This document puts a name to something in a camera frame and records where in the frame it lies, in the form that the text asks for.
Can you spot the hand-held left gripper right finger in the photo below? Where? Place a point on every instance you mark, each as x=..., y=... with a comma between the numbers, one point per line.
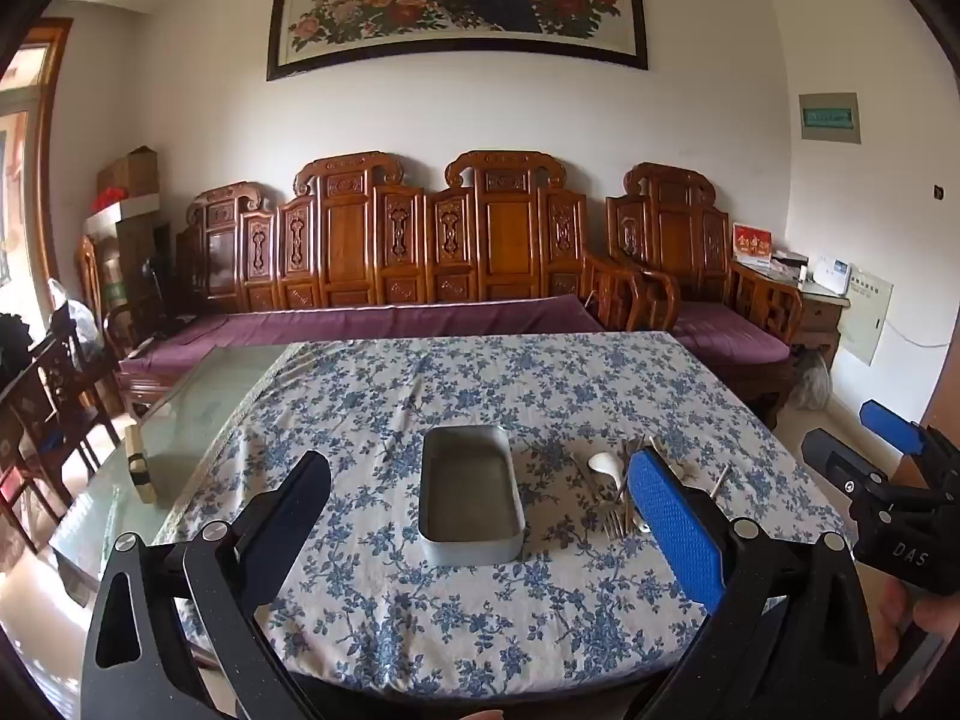
x=675, y=525

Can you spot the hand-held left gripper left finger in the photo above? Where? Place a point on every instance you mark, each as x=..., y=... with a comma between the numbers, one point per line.
x=296, y=499

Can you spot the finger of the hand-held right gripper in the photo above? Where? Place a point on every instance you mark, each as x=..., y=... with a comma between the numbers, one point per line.
x=832, y=461
x=892, y=427

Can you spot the metal spoon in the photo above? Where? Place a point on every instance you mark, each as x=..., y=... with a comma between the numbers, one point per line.
x=641, y=525

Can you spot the rectangular metal tray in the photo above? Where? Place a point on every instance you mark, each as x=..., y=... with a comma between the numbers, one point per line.
x=469, y=495

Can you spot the person's right hand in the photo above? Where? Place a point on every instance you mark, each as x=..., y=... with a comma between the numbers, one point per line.
x=892, y=622

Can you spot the grey plastic bag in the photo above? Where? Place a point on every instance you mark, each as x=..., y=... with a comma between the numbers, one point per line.
x=811, y=382

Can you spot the blue floral tablecloth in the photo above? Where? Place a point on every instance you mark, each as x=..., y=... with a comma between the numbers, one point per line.
x=375, y=427

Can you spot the wooden side table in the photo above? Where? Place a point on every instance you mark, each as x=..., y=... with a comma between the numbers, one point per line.
x=817, y=315

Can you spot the white blue box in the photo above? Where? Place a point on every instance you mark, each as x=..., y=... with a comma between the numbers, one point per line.
x=832, y=275

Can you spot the purple armchair cushion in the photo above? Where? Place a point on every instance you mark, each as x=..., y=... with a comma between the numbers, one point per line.
x=720, y=330

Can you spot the tissue box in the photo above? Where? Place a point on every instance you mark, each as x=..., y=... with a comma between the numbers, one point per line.
x=787, y=262

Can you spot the carved wooden sofa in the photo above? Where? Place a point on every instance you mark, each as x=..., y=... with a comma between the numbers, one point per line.
x=352, y=240

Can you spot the dark wooden chair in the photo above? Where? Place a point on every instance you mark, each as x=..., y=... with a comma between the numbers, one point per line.
x=45, y=405

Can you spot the carved wooden armchair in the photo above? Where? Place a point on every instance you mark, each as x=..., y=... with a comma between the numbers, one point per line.
x=679, y=232

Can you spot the clear plastic bag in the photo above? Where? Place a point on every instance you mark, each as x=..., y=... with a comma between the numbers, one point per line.
x=75, y=315

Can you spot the dark fluffy cloth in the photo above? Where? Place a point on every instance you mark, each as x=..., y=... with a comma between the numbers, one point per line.
x=11, y=345

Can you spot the red decoration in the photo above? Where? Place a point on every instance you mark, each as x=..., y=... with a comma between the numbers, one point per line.
x=109, y=200

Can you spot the brown cardboard box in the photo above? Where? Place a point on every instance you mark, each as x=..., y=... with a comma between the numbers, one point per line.
x=131, y=172

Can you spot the white wall cabinet door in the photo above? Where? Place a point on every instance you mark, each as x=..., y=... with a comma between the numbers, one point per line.
x=866, y=319

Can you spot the grey wall electrical box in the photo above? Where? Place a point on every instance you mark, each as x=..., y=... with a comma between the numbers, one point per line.
x=829, y=118

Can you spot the wooden door frame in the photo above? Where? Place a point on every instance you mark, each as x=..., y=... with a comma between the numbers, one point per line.
x=52, y=165

